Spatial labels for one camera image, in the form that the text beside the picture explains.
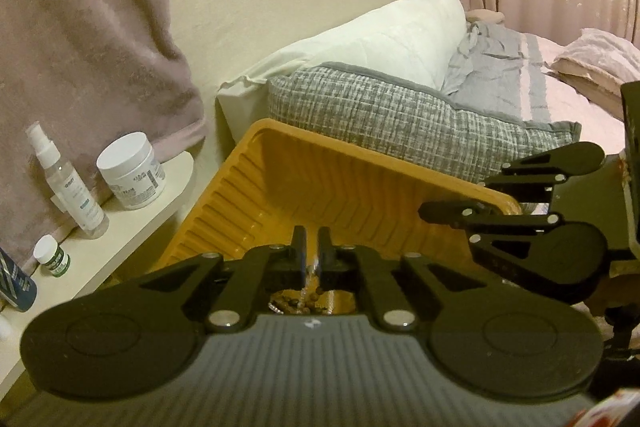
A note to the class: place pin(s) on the white cream jar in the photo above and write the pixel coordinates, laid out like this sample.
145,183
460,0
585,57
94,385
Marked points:
132,172

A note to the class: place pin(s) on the pink bed sheet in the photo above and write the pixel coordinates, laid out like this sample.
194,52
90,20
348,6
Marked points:
575,107

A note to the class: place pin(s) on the small green label jar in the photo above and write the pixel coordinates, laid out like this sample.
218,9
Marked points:
52,257

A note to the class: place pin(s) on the pink hanging towel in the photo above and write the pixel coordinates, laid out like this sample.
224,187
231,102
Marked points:
75,32

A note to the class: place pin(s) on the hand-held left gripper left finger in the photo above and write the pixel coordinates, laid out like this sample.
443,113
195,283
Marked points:
300,257

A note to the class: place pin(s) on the pink pillow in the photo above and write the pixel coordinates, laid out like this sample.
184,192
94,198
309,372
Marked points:
600,57

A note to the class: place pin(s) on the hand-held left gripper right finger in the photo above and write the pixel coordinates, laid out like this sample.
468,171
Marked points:
325,257

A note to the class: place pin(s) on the grey duvet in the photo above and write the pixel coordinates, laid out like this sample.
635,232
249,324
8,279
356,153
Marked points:
500,72

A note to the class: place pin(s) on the grey checked pillow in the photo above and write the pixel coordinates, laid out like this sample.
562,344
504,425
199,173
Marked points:
400,117

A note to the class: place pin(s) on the dark blue spray bottle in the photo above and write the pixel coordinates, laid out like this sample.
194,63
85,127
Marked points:
17,284

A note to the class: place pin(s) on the white pillow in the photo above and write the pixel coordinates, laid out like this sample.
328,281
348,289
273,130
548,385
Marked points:
375,37

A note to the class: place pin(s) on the cream shelf unit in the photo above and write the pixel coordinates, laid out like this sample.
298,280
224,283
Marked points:
125,227

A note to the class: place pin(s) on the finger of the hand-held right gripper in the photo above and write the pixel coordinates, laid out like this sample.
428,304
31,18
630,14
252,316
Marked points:
530,187
450,211

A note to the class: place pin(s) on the orange plastic tray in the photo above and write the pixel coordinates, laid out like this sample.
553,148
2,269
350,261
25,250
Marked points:
350,187

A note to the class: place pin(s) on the clear spray bottle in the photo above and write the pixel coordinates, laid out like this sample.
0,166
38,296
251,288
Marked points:
75,192

